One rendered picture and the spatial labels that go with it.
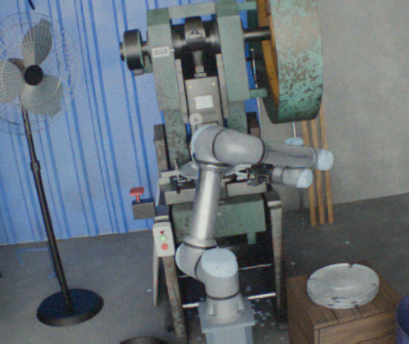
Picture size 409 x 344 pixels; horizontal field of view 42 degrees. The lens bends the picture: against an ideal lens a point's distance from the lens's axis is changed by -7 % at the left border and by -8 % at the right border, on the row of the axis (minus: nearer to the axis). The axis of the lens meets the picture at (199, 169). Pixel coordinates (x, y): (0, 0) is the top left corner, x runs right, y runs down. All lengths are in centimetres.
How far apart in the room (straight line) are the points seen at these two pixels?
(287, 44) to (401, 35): 191
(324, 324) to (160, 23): 137
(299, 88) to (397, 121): 189
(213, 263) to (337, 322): 54
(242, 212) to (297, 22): 85
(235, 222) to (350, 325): 72
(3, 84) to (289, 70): 128
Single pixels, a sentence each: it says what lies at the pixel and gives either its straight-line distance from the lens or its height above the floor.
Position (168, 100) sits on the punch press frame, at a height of 110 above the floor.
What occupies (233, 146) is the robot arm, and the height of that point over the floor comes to 103.
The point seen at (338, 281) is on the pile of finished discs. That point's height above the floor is 39.
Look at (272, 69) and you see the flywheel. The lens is 277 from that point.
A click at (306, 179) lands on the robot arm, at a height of 79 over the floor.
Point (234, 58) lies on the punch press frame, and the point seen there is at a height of 124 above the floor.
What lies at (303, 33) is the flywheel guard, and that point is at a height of 135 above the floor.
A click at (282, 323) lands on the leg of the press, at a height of 3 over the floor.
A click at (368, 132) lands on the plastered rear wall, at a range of 397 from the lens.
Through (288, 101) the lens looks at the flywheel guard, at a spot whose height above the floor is 107.
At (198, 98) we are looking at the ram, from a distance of 246.
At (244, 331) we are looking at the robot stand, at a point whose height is 41.
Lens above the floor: 151
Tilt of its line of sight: 17 degrees down
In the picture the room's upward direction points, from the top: 8 degrees counter-clockwise
